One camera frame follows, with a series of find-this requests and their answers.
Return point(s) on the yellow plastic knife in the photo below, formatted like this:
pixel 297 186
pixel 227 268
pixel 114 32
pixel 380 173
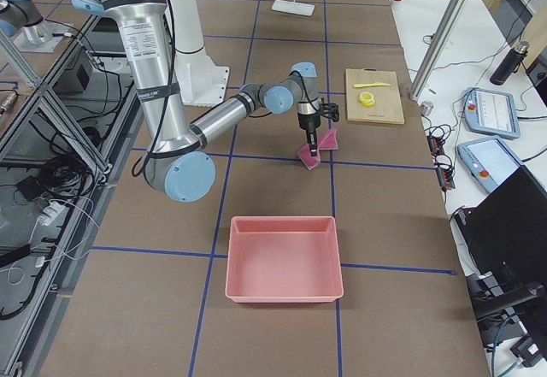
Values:
pixel 371 85

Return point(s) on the pink cloth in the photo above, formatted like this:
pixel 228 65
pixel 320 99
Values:
pixel 326 141

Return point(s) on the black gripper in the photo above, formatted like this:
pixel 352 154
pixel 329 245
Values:
pixel 308 123

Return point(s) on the white pedestal column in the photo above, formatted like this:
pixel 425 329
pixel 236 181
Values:
pixel 201 82

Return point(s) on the black water bottle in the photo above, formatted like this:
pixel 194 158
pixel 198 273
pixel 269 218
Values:
pixel 510 63

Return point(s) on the yellow lemon slice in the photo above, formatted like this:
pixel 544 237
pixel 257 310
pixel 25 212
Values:
pixel 366 99

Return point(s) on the wooden cutting board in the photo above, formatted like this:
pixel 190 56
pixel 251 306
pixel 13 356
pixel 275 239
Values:
pixel 388 107

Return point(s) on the pink plastic tray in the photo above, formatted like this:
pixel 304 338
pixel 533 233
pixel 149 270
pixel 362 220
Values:
pixel 283 259

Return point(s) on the near teach pendant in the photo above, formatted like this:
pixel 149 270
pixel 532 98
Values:
pixel 489 160

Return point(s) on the black monitor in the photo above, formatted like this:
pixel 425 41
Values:
pixel 506 236

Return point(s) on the teach pendant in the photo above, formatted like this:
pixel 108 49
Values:
pixel 491 112
pixel 489 160

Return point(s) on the black usb hub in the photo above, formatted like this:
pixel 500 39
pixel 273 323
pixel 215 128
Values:
pixel 445 178
pixel 436 145

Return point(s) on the aluminium frame post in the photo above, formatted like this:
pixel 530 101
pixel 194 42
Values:
pixel 436 47

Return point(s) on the far teach pendant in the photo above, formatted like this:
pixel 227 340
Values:
pixel 491 112

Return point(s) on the white rack tray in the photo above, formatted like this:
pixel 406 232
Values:
pixel 293 8

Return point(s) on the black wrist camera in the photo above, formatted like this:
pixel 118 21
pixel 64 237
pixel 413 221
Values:
pixel 330 111

